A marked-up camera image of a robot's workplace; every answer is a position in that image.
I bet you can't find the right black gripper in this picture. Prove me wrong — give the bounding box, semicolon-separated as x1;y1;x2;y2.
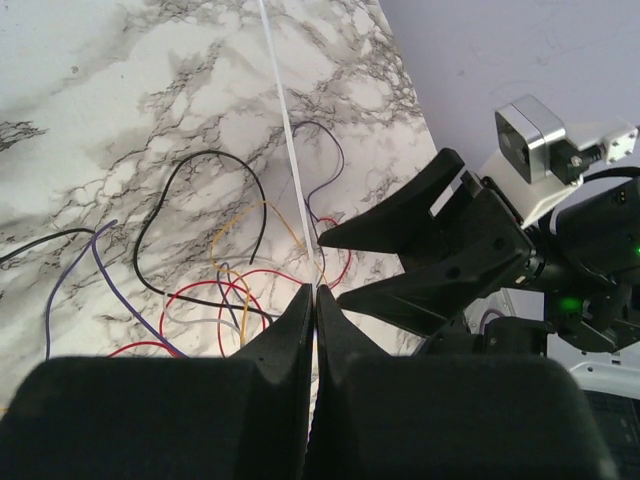
318;148;538;337

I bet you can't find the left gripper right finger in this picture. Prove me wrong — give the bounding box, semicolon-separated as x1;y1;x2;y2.
304;287;618;479

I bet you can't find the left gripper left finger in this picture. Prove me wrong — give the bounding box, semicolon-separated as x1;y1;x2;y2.
1;285;313;479

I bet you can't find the red thin wire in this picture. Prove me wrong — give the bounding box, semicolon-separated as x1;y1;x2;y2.
107;217;354;359

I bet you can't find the orange thin wire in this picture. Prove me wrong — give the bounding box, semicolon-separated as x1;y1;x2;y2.
210;199;329;349

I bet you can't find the purple thin wire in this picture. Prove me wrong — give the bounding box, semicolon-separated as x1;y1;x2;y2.
44;122;346;361

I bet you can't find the black thin wire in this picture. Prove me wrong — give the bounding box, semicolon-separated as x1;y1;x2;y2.
0;150;281;321

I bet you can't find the translucent white zip tie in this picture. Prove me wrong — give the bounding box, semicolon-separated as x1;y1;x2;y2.
258;0;321;401

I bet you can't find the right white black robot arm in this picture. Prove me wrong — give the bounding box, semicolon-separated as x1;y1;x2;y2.
304;149;639;479

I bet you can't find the marble pattern table mat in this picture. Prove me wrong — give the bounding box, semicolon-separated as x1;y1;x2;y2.
1;1;436;404

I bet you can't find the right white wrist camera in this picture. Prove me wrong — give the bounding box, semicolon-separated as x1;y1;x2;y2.
480;95;639;228

